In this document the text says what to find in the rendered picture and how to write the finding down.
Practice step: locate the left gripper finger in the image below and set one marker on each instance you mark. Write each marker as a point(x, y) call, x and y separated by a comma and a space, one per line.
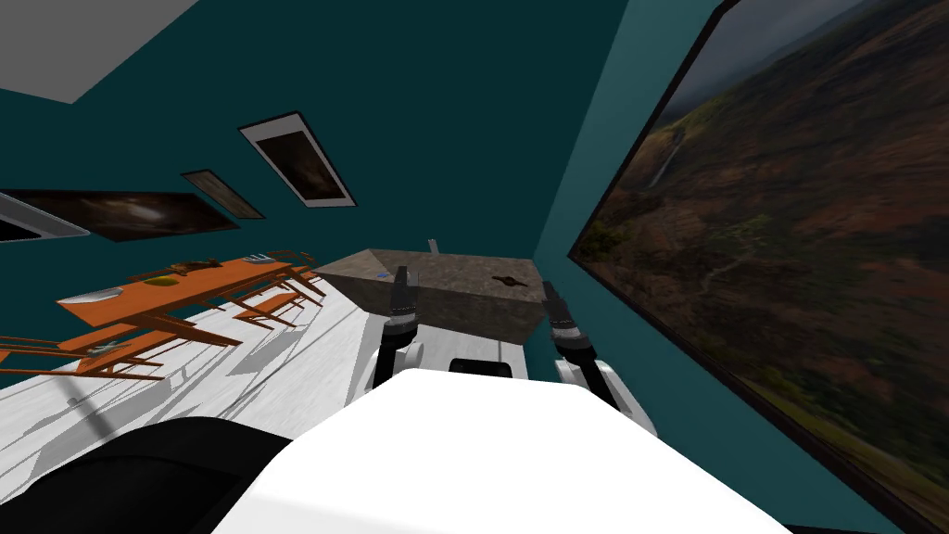
point(412, 291)
point(400, 282)

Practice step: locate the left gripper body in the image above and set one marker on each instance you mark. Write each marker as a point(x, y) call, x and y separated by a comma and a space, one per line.
point(401, 313)

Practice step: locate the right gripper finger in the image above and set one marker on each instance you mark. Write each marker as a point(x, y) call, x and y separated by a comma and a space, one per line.
point(549, 292)
point(563, 305)

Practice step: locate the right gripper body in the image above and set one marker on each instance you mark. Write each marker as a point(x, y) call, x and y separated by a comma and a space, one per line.
point(569, 330)

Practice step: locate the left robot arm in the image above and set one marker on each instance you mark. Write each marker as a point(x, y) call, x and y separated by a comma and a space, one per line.
point(148, 482)

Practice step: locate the dark brown flat object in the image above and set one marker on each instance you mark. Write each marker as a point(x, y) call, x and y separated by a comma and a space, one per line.
point(509, 281)

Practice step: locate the brown stone table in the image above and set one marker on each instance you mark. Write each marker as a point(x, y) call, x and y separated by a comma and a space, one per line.
point(460, 297)

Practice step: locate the orange wooden chair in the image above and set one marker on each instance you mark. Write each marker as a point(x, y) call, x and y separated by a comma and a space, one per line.
point(270, 305)
point(96, 348)

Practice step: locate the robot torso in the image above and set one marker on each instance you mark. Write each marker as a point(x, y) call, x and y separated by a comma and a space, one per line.
point(482, 452)

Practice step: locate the white framed dark picture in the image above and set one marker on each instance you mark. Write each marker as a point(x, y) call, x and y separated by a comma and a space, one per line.
point(300, 159)

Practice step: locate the small brown picture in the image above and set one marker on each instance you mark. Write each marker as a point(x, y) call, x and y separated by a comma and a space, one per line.
point(222, 194)

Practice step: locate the orange wooden dining table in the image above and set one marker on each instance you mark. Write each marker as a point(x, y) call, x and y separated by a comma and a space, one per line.
point(185, 289)

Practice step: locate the large landscape picture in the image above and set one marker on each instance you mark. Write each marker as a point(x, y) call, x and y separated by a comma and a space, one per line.
point(801, 245)

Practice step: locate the wide dark picture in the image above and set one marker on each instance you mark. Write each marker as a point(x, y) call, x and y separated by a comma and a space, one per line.
point(141, 213)

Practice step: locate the grey framed black picture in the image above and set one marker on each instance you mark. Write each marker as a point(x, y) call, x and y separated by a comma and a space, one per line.
point(30, 222)

